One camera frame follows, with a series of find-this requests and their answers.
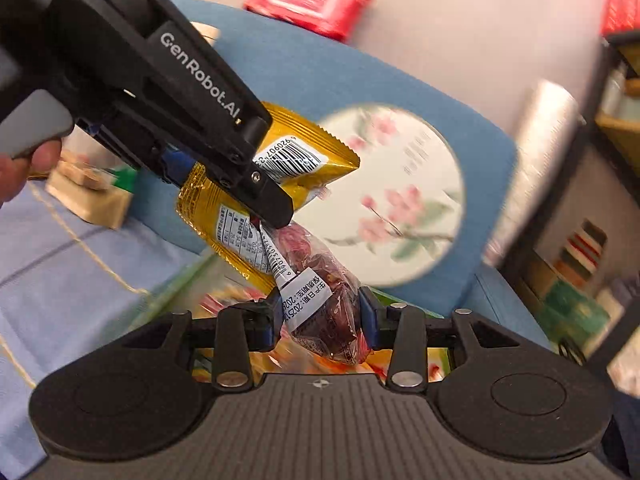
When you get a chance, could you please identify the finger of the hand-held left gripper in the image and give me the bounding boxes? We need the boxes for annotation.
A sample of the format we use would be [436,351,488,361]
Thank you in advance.
[222,160,294,228]
[157,146,203,188]

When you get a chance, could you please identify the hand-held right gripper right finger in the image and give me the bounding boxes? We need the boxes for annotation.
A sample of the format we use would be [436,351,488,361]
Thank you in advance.
[357,286,523,392]

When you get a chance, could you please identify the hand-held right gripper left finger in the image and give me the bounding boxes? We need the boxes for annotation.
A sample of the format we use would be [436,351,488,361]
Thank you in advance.
[117,287,283,392]

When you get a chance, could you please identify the yellow snack packet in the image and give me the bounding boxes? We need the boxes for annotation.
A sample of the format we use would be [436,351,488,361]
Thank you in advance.
[175,101,361,293]

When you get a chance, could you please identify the clear packet of red dates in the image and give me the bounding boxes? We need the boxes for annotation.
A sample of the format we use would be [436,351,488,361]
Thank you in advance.
[260,220,373,366]

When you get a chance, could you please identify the green cardboard box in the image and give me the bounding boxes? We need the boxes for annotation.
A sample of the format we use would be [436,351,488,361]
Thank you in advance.
[125,257,453,386]

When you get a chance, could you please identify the person's left hand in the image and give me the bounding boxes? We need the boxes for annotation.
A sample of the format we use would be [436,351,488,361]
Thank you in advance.
[0,140,63,206]

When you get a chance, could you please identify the large beige grain bag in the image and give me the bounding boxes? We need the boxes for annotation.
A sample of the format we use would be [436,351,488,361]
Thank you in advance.
[47,22,221,231]

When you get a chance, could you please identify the beige square biscuit packet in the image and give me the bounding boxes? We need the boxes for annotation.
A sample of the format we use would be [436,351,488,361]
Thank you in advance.
[55,157,112,192]

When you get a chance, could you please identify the round floral fan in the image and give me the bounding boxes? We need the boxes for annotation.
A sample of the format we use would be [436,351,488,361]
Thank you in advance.
[295,102,463,288]

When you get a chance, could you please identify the striped light blue blanket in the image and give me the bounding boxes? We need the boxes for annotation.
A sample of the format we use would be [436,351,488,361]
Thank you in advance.
[0,180,201,411]

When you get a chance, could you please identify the blue sofa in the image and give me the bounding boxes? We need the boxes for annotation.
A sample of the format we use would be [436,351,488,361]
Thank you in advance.
[117,0,556,356]

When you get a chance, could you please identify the red wet wipes pack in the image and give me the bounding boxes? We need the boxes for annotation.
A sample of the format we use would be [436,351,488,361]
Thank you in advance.
[243,0,376,43]

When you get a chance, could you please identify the green boxes on shelf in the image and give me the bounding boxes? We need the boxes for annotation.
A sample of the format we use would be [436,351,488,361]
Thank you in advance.
[542,280,611,346]

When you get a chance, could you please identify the striped vase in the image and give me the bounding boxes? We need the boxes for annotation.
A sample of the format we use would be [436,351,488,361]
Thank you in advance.
[552,217,608,286]

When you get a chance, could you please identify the white textured cloth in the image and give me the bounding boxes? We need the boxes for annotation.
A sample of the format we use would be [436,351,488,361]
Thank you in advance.
[482,80,583,266]

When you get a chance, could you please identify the dark shelf frame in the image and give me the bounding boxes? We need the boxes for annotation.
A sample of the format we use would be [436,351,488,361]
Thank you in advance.
[500,30,640,391]

